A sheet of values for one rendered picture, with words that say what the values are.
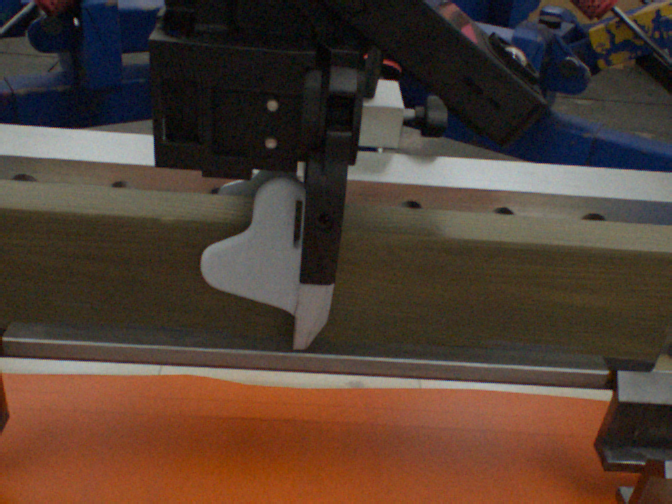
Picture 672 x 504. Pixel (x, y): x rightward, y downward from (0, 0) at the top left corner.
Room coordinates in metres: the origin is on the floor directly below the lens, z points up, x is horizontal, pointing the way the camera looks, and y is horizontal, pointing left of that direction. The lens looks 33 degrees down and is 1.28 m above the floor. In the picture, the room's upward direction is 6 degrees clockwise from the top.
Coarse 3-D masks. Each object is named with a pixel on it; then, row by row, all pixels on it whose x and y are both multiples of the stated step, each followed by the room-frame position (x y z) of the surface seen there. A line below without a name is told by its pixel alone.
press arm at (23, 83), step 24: (48, 72) 0.90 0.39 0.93; (144, 72) 0.94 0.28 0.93; (0, 96) 0.82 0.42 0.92; (24, 96) 0.83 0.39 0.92; (48, 96) 0.85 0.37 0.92; (72, 96) 0.86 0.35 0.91; (96, 96) 0.88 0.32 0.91; (120, 96) 0.90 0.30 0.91; (144, 96) 0.92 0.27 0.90; (0, 120) 0.82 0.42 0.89; (24, 120) 0.83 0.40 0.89; (48, 120) 0.85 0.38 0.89; (72, 120) 0.86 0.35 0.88; (96, 120) 0.88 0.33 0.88; (120, 120) 0.90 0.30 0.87; (144, 120) 0.92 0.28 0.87
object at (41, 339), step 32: (32, 352) 0.26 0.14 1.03; (64, 352) 0.27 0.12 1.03; (96, 352) 0.27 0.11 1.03; (128, 352) 0.27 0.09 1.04; (160, 352) 0.27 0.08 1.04; (192, 352) 0.27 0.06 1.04; (224, 352) 0.27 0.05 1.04; (256, 352) 0.27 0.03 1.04; (288, 352) 0.27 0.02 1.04; (320, 352) 0.28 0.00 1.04; (352, 352) 0.28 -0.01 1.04; (384, 352) 0.28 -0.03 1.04; (416, 352) 0.28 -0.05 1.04; (448, 352) 0.29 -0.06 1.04; (480, 352) 0.29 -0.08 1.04; (512, 352) 0.29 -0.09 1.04; (544, 352) 0.30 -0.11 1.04; (576, 384) 0.28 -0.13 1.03
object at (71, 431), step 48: (48, 384) 0.32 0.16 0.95; (96, 384) 0.33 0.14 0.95; (144, 384) 0.33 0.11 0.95; (192, 384) 0.33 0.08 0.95; (240, 384) 0.34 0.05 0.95; (48, 432) 0.28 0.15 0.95; (96, 432) 0.29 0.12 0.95; (144, 432) 0.29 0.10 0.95; (192, 432) 0.30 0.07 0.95; (240, 432) 0.30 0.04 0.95; (288, 432) 0.30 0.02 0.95; (0, 480) 0.25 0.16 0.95; (48, 480) 0.25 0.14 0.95; (96, 480) 0.26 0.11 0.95; (144, 480) 0.26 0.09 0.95; (192, 480) 0.26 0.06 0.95; (240, 480) 0.27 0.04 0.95; (288, 480) 0.27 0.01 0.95
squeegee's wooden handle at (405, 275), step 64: (0, 192) 0.29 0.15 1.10; (64, 192) 0.29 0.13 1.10; (128, 192) 0.30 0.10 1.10; (0, 256) 0.28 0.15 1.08; (64, 256) 0.28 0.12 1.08; (128, 256) 0.28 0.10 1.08; (192, 256) 0.28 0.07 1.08; (384, 256) 0.29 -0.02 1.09; (448, 256) 0.29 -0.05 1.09; (512, 256) 0.29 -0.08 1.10; (576, 256) 0.30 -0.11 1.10; (640, 256) 0.30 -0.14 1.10; (0, 320) 0.28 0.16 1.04; (64, 320) 0.28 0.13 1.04; (128, 320) 0.28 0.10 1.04; (192, 320) 0.28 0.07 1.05; (256, 320) 0.28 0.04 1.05; (384, 320) 0.29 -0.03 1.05; (448, 320) 0.29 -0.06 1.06; (512, 320) 0.29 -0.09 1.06; (576, 320) 0.30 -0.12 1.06; (640, 320) 0.30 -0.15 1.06
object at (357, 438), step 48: (336, 432) 0.31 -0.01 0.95; (384, 432) 0.31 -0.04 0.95; (432, 432) 0.31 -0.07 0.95; (480, 432) 0.32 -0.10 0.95; (528, 432) 0.32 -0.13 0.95; (576, 432) 0.33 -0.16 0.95; (336, 480) 0.27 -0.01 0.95; (384, 480) 0.28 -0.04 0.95; (432, 480) 0.28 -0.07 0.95; (480, 480) 0.28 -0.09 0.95; (528, 480) 0.29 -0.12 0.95; (576, 480) 0.29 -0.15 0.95; (624, 480) 0.29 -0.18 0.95
